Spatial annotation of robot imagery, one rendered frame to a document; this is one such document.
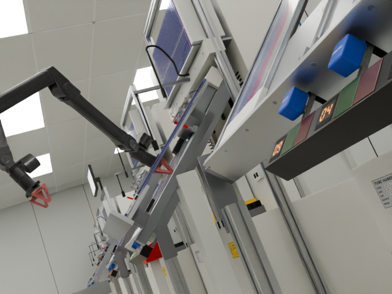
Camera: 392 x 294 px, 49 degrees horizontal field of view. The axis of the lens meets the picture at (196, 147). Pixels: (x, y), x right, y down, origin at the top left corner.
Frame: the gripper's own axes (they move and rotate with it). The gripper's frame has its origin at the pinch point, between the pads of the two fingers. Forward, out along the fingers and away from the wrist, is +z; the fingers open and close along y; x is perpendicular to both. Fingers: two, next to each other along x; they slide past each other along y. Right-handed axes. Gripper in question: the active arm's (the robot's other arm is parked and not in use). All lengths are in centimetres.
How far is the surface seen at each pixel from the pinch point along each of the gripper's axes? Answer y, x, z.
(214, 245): -63, 36, 18
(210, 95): -28.1, -28.7, -1.6
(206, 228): -63, 32, 14
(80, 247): 849, -36, -59
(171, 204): -32.1, 22.5, 3.8
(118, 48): 250, -189, -105
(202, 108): -28.1, -21.4, -2.2
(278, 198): -35, 1, 40
